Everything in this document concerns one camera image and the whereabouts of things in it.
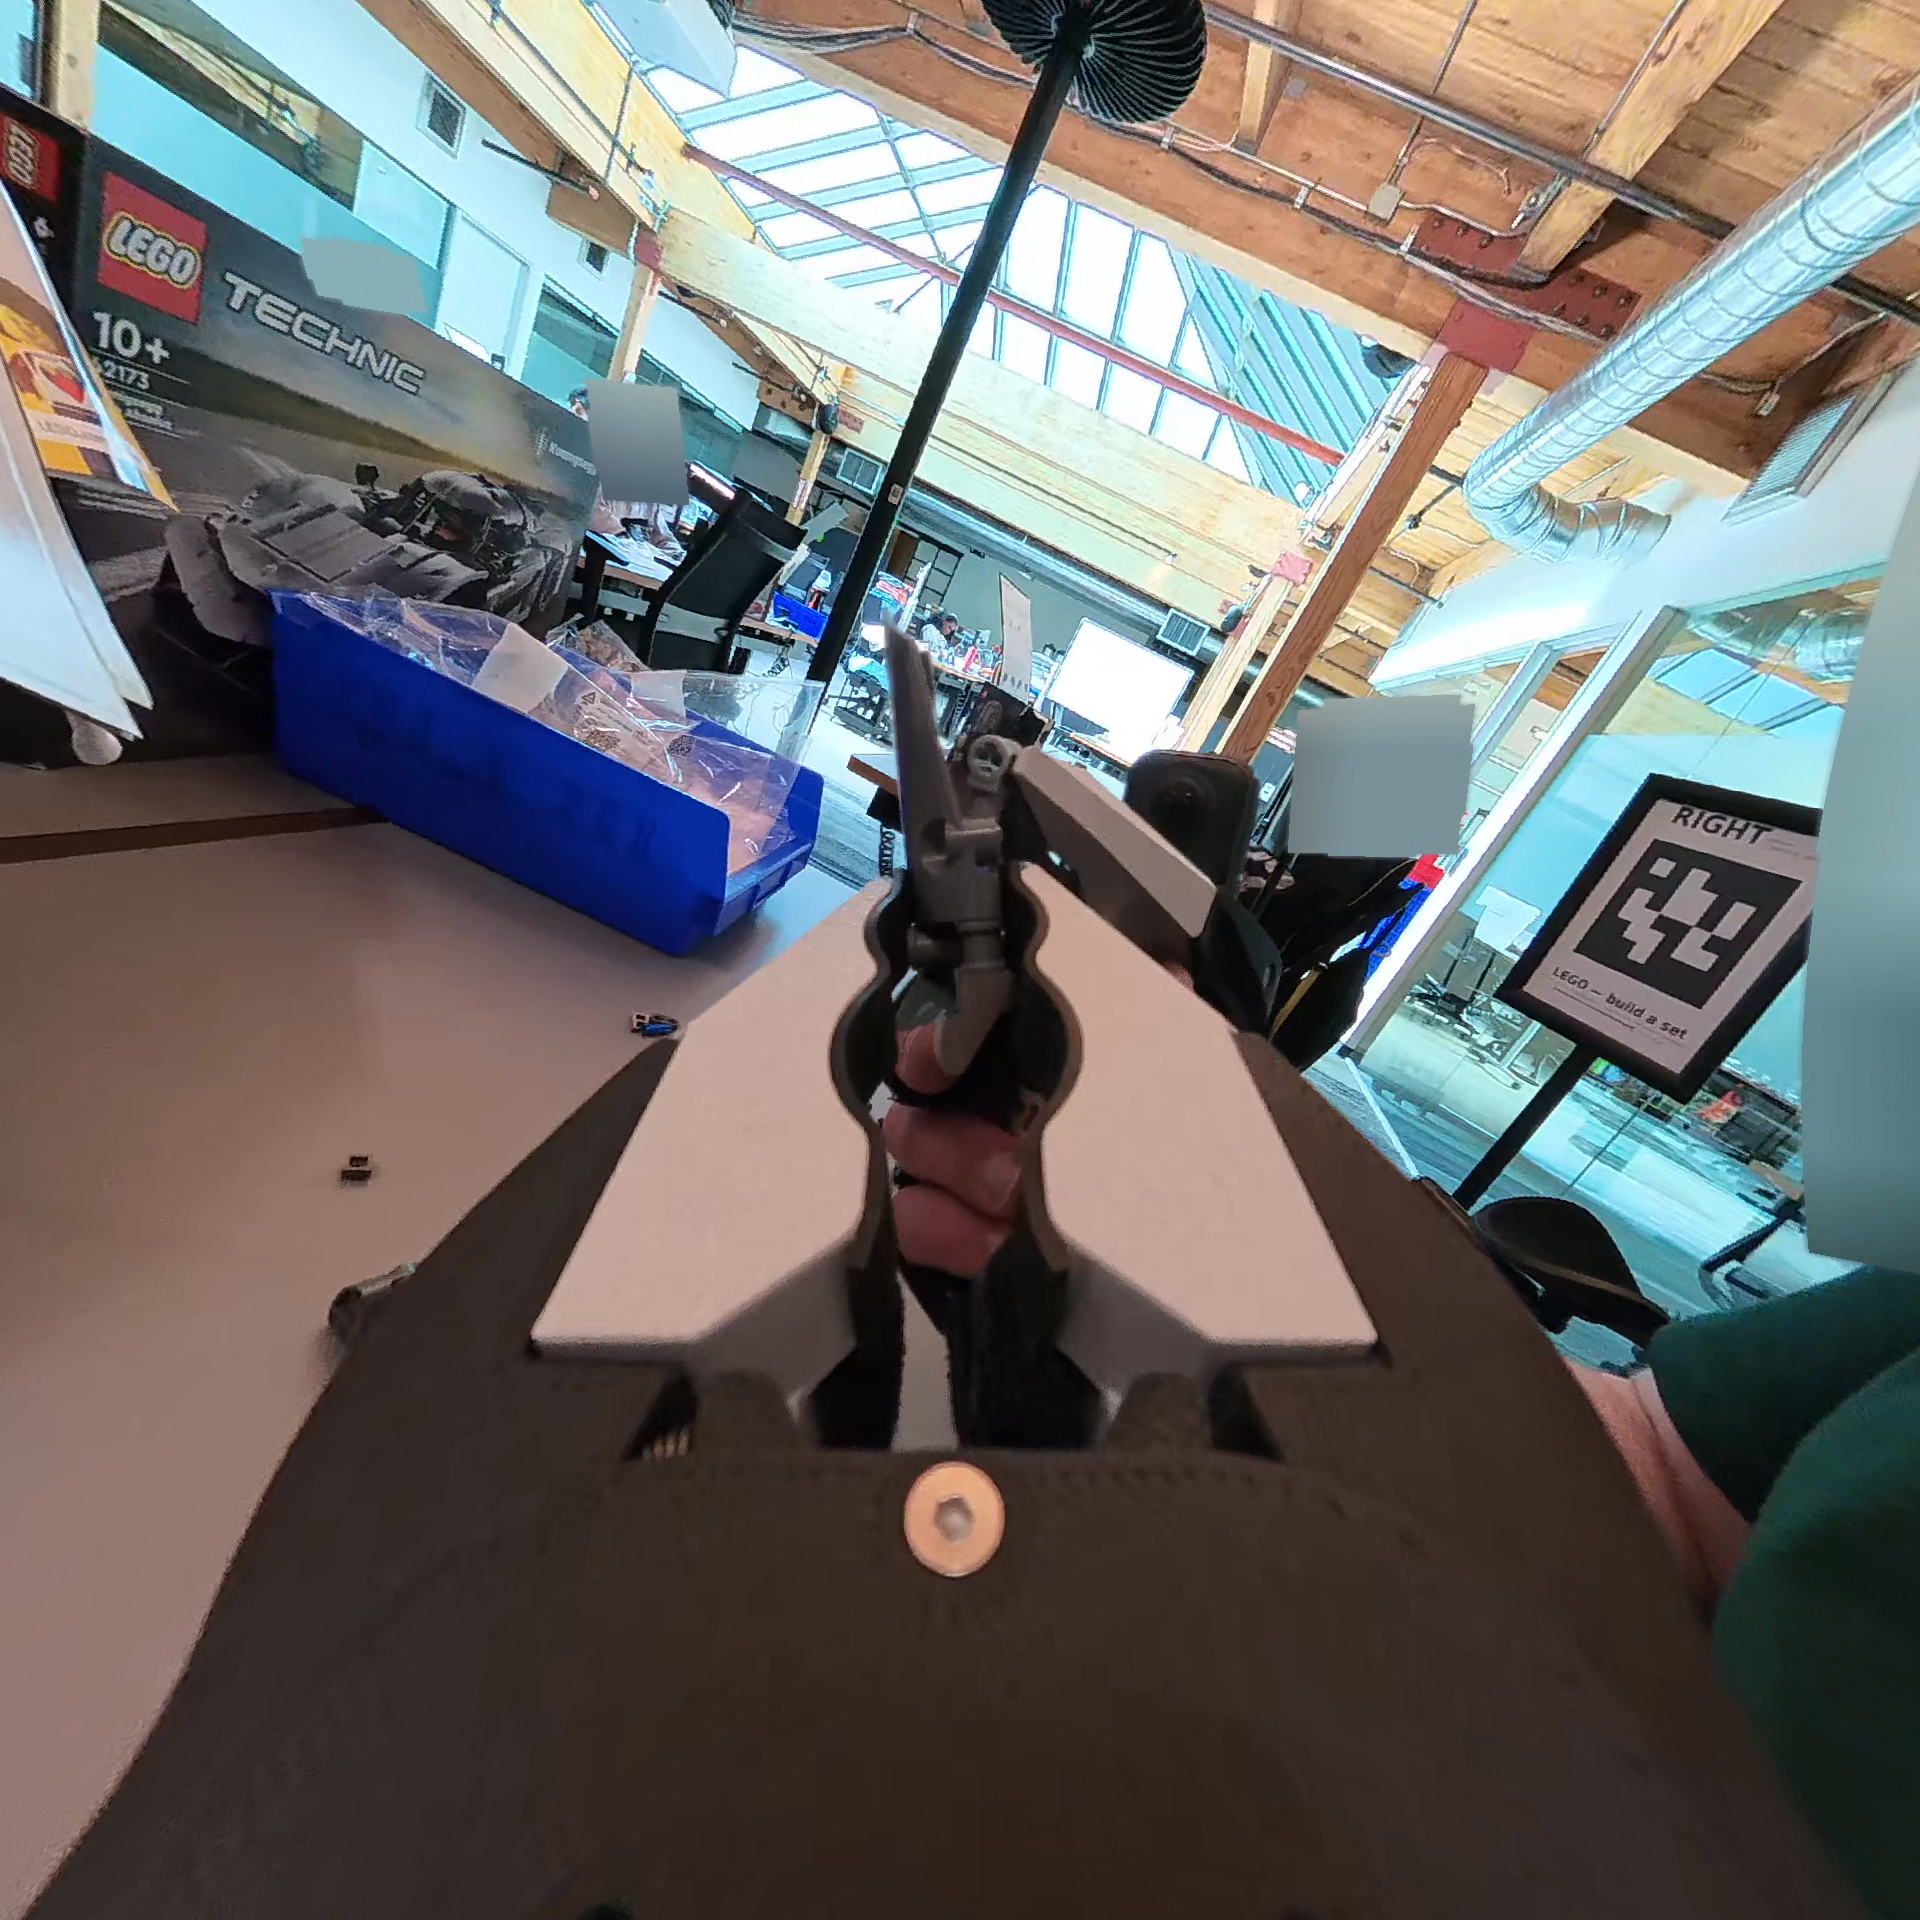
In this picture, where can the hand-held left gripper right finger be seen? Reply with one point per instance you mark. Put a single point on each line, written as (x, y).
(1200, 1198)

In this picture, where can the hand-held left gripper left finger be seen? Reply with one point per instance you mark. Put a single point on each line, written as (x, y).
(702, 1198)

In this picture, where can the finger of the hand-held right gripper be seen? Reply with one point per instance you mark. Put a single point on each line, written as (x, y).
(1119, 837)

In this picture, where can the long dark grey lego panel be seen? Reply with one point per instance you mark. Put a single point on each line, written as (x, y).
(963, 888)

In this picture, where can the person's right forearm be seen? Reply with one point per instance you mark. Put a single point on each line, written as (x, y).
(1661, 1487)

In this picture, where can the small grey lego connector block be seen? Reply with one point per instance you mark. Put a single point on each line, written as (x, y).
(375, 1304)

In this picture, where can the dark printed lego box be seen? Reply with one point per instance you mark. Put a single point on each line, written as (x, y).
(330, 446)

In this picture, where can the lego instruction booklet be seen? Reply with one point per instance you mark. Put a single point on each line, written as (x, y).
(56, 526)

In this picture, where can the person's right hand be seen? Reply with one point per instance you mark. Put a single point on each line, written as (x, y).
(955, 1186)

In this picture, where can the white board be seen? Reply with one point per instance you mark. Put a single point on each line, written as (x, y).
(1119, 680)

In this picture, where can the dark mesh chair seat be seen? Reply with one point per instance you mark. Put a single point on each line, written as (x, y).
(1578, 1272)

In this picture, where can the blue plastic bin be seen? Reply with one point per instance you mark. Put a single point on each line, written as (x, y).
(497, 813)

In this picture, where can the black mesh office chair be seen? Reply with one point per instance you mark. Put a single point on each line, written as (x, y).
(729, 578)

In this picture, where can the black framed sign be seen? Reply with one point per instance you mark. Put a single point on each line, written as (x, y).
(1661, 934)

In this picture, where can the pile of clear plastic bags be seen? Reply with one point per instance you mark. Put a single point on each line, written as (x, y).
(601, 700)

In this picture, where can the person's green shirt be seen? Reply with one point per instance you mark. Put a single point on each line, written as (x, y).
(1815, 1577)

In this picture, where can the black pole with ribbed disc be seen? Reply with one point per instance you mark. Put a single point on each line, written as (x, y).
(1082, 45)

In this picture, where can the wooden support post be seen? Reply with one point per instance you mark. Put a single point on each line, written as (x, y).
(1345, 559)

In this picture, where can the silver ventilation duct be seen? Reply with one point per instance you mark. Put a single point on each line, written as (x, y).
(1695, 331)

